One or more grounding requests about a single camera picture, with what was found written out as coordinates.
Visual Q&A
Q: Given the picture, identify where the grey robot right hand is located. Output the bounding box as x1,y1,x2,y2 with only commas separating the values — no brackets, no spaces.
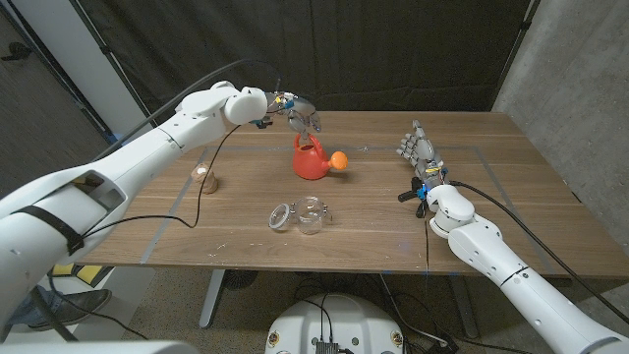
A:
395,119,449,191

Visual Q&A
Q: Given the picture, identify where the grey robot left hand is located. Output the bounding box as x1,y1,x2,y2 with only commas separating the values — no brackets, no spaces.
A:
266,90,323,144

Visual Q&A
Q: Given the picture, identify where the orange plastic watering can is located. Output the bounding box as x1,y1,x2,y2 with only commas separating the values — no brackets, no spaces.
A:
292,132,349,181

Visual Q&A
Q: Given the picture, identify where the clear hinged jar lid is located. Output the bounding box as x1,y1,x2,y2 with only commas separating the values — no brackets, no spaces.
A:
267,203,292,231

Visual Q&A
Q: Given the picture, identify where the clear plastic jar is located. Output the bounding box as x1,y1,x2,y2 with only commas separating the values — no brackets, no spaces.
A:
293,196,333,236

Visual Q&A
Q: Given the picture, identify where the black curved bar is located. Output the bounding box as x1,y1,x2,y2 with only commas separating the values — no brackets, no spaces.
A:
397,176,429,219

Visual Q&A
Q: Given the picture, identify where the grey tape outline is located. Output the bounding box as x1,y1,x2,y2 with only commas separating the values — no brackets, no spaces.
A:
140,145,559,266

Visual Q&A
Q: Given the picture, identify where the black backdrop curtain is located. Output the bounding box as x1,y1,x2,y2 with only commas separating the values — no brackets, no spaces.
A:
73,0,535,134

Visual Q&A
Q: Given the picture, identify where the small brown cork bottle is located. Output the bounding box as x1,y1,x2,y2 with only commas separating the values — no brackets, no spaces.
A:
190,163,219,195

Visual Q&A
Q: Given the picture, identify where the black backdrop stand pole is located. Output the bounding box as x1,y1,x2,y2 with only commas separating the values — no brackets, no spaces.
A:
71,0,161,130
490,0,541,112

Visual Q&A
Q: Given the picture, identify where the grey table leg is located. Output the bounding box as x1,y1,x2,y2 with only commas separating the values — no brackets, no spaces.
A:
447,274,481,339

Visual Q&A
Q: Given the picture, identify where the black round fan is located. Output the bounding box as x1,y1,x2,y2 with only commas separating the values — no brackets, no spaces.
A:
223,268,259,291

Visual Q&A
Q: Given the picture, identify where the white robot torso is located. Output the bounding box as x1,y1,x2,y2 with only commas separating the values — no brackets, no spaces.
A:
264,293,407,354

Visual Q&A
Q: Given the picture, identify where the black power adapter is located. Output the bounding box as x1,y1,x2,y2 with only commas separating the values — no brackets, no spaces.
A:
426,335,461,354

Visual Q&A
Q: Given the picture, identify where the white table leg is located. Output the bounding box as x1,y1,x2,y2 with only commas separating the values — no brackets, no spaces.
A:
199,268,227,329

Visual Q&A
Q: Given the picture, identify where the white floor platform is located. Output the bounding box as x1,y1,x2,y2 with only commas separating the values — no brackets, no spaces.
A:
4,265,156,345

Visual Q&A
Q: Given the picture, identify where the dark wooden door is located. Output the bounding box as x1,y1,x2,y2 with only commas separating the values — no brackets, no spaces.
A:
0,9,124,198

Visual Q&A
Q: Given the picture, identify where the yellow and black object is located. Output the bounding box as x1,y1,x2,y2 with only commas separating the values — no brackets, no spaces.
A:
51,264,104,287

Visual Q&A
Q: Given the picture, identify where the dark leather shoe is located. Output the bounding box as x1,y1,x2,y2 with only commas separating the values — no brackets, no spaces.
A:
29,288,113,329

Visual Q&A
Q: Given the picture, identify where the blue jeans leg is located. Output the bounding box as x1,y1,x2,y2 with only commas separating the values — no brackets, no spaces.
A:
7,287,50,325

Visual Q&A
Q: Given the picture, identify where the thin black right arm wire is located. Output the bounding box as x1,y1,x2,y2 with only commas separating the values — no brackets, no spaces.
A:
423,215,431,296

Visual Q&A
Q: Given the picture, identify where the thin black arm wire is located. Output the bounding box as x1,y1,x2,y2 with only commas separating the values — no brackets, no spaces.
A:
78,122,243,242
423,215,431,296

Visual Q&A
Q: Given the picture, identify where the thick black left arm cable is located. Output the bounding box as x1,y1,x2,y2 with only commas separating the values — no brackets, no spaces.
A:
90,58,284,163

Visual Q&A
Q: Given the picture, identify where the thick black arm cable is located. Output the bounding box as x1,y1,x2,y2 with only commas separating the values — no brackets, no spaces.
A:
447,179,629,325
90,58,284,163

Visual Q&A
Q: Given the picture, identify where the thin black left arm wire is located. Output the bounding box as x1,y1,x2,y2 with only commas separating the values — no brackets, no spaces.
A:
78,122,243,242

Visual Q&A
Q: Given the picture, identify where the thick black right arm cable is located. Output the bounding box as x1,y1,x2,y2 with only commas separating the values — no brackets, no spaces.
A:
447,179,629,325

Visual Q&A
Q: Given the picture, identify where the black torso cable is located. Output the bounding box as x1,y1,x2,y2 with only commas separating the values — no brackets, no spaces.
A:
298,297,335,343

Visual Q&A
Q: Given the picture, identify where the black door handle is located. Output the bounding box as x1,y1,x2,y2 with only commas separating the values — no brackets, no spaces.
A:
0,41,33,63

